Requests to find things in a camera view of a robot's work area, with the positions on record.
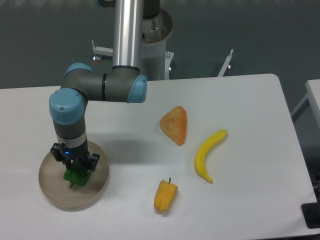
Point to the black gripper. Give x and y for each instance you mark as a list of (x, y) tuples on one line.
[(66, 155)]

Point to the green toy bell pepper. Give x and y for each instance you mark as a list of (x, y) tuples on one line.
[(77, 174)]

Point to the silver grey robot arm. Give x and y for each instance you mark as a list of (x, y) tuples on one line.
[(125, 84)]

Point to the beige round plate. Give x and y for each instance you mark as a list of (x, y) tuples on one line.
[(69, 196)]

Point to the yellow toy bell pepper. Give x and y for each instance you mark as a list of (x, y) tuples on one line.
[(165, 196)]

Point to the orange triangular toy pastry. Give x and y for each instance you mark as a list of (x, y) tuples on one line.
[(174, 125)]

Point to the yellow toy banana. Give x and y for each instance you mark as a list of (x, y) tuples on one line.
[(200, 157)]

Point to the white side table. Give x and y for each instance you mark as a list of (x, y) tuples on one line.
[(310, 99)]

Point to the black device at table edge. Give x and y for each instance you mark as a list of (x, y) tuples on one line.
[(311, 214)]

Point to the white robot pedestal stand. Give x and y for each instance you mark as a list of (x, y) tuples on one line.
[(155, 50)]

